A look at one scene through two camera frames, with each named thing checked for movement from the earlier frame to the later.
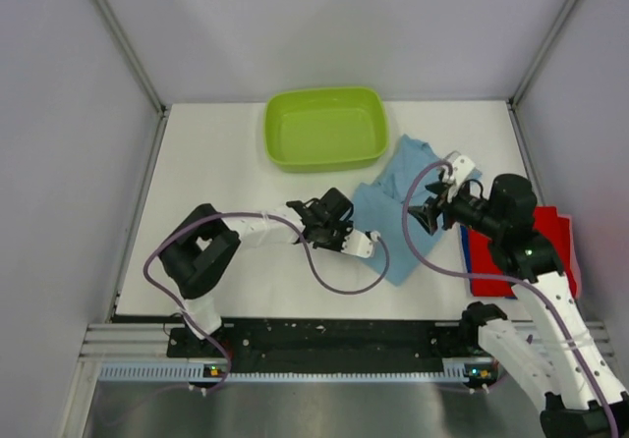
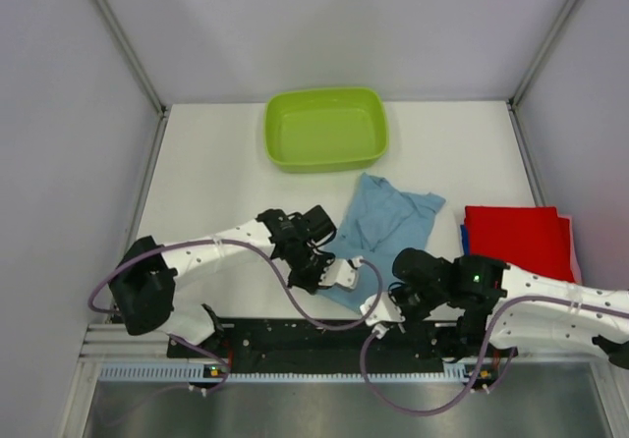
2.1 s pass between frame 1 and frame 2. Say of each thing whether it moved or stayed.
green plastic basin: stayed
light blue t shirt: moved
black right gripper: moved
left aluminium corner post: stayed
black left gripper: moved
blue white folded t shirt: stayed
